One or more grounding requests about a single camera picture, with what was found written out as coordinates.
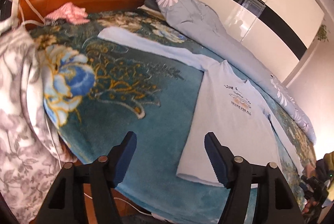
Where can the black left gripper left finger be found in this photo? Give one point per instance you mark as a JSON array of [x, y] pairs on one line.
[[65, 202]]

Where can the grey floral pillow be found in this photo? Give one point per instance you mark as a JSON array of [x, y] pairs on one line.
[[31, 149]]

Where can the pink striped cloth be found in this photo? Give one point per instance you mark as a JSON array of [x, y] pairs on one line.
[[70, 13]]

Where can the light blue t-shirt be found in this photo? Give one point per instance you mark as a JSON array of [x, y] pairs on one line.
[[226, 105]]

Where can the grey daisy print duvet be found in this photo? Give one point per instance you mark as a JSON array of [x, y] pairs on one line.
[[201, 23]]

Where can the right hand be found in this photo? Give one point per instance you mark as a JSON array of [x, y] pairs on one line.
[[309, 209]]

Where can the teal floral bed blanket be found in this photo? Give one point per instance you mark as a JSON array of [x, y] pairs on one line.
[[97, 90]]

